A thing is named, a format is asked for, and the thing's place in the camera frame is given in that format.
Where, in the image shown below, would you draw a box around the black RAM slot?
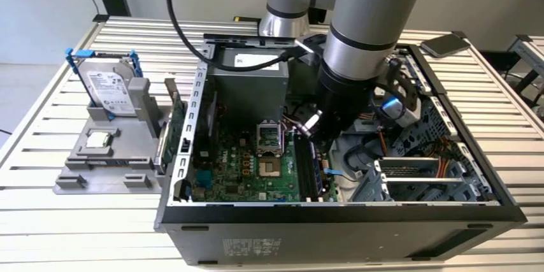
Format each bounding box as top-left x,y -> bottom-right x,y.
300,134 -> 318,203
306,140 -> 323,203
295,131 -> 311,203

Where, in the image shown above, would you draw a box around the metal socket cover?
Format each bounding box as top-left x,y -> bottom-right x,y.
256,120 -> 286,155

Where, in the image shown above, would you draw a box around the grey power supply unit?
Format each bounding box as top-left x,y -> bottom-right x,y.
211,47 -> 291,128

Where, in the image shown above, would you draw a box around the metal disk bay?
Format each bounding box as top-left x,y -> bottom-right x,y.
351,154 -> 486,203

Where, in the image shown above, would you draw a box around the CPU socket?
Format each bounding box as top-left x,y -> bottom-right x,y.
258,155 -> 286,179

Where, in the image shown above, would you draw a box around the dark grey flat box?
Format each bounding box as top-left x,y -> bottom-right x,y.
420,31 -> 471,59

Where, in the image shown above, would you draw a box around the green motherboard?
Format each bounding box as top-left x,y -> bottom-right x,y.
191,122 -> 342,203

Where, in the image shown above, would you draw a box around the green graphics card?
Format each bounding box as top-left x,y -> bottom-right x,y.
155,76 -> 190,176

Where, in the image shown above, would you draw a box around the black open PC case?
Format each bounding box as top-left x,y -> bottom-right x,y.
152,32 -> 528,266

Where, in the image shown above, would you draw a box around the aluminium side table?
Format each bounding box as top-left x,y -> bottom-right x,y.
503,34 -> 544,109

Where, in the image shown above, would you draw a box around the grey parts rack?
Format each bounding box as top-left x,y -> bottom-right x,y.
51,76 -> 171,196

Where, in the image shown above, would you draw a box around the silver hard disk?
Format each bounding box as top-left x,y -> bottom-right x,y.
79,58 -> 140,117

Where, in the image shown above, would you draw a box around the silver CPU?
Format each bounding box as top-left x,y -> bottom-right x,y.
83,131 -> 114,150

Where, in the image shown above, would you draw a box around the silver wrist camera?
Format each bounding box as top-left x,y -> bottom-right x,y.
379,96 -> 423,127

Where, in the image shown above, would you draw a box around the orange wire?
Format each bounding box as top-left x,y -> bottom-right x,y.
376,131 -> 391,159

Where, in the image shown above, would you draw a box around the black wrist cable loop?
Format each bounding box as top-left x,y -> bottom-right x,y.
374,56 -> 422,112

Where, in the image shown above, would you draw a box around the black data cable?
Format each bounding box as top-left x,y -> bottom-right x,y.
343,136 -> 386,179

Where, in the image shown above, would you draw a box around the black wrist mount block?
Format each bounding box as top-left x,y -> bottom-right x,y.
295,33 -> 330,66

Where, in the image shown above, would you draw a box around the orange yellow power wires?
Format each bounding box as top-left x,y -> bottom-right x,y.
424,137 -> 459,180

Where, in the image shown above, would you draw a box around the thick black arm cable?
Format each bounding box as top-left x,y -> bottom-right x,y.
167,0 -> 314,72

